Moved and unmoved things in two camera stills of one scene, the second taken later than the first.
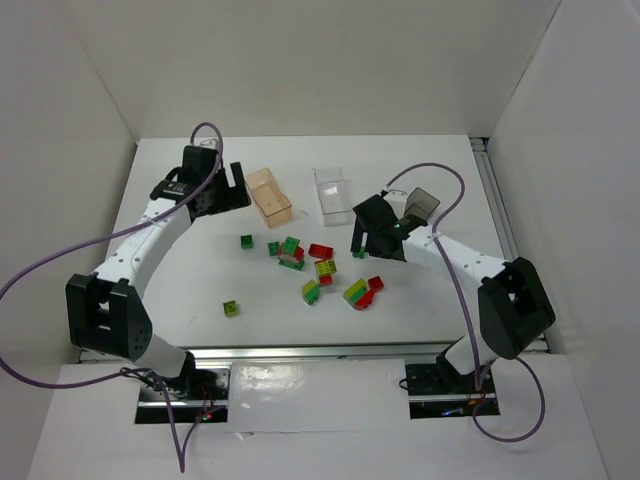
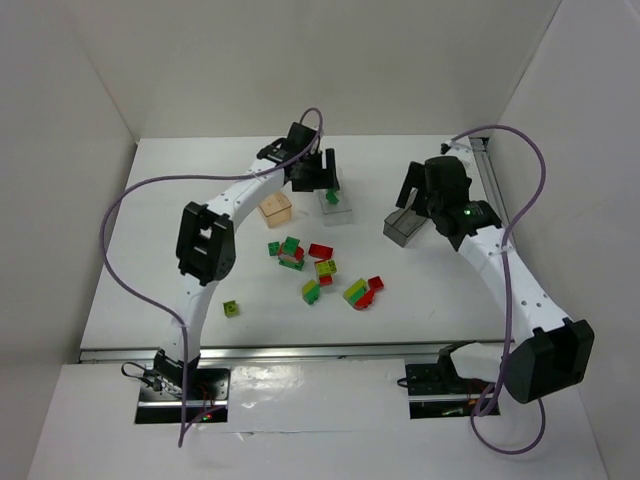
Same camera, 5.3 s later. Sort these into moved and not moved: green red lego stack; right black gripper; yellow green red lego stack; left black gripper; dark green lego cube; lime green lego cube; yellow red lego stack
Moved: dark green lego cube; left black gripper; right black gripper
Not moved: yellow green red lego stack; yellow red lego stack; lime green lego cube; green red lego stack
